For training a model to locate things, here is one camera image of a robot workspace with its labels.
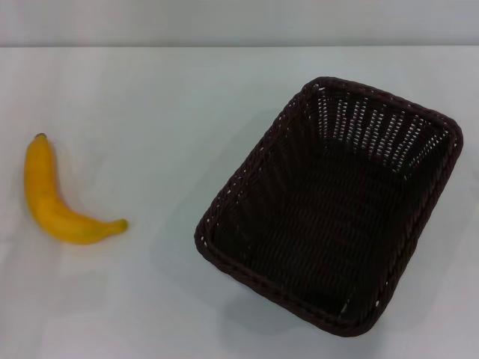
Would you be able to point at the yellow banana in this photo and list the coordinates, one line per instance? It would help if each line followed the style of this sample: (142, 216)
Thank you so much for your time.
(41, 194)

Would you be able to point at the dark woven plastic basket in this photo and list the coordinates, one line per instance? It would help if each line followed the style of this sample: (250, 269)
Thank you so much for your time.
(322, 224)

